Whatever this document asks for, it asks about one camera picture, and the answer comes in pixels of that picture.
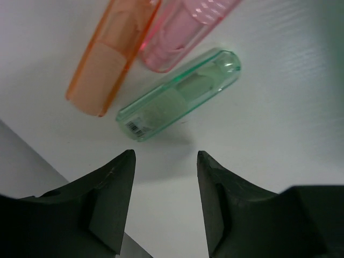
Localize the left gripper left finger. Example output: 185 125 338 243
1 150 136 257

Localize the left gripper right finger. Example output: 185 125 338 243
197 151 343 257

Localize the green eraser case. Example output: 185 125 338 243
116 48 241 142

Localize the orange eraser case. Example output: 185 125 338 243
66 1 161 117

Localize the pink eraser case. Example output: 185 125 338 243
140 0 240 73

